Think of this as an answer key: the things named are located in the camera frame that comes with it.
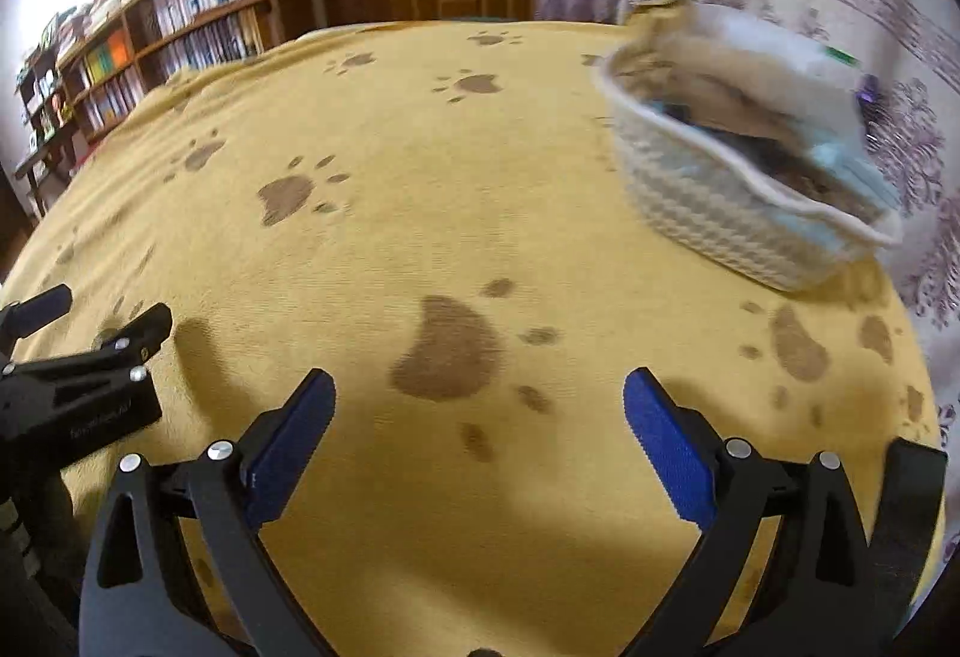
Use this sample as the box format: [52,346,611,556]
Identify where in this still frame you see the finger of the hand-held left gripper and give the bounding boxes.
[0,284,74,343]
[91,303,174,367]

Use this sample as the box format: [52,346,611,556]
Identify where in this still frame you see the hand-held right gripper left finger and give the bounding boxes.
[79,367,338,657]

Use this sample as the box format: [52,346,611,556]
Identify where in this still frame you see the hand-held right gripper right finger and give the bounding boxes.
[622,367,908,657]

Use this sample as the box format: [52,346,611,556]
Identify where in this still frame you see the white plastic basket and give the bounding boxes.
[596,1,905,293]

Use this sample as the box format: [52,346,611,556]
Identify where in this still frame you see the white green-print snack packet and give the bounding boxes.
[675,4,875,137]

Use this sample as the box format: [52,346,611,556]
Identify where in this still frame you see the tan paper snack packet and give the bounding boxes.
[626,0,695,58]

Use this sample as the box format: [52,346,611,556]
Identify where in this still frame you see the small wooden side table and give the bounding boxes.
[13,136,80,219]

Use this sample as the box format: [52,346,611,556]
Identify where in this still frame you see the dark small shelf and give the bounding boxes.
[15,43,85,178]

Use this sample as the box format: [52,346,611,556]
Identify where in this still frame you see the yellow paw-print blanket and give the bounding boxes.
[0,19,947,657]

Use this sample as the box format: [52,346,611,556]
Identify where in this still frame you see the wooden bookshelf with books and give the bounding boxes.
[55,0,305,142]

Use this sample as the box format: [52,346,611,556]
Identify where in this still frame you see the light blue snack packet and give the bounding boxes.
[787,124,901,230]

